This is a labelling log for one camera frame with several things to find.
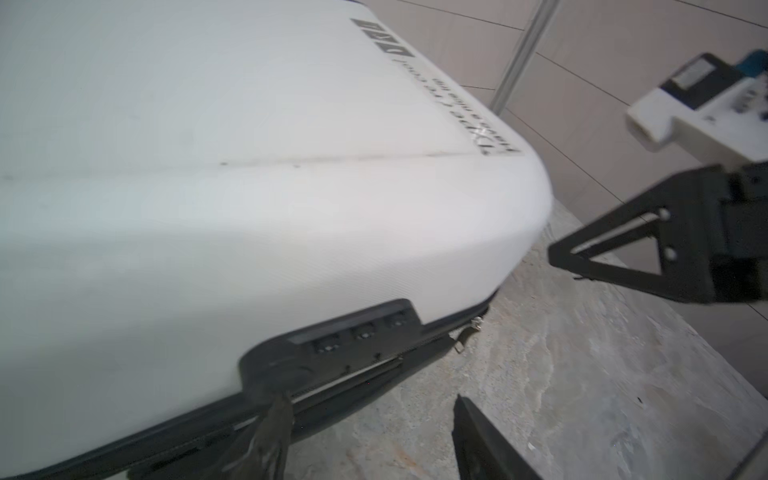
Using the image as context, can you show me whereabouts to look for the right aluminium corner post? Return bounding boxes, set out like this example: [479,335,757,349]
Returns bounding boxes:
[490,0,561,116]

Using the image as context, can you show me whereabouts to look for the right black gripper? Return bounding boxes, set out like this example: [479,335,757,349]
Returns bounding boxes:
[547,160,768,304]

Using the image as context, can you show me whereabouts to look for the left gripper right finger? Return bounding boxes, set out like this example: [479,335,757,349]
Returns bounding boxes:
[452,395,541,480]

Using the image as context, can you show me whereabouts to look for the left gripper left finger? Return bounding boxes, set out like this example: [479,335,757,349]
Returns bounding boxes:
[209,394,294,480]

